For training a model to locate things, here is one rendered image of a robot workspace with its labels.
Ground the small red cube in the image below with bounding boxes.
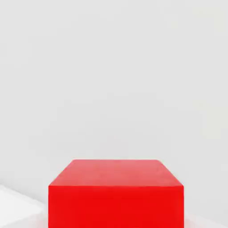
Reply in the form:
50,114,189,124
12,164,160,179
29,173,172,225
48,159,184,228

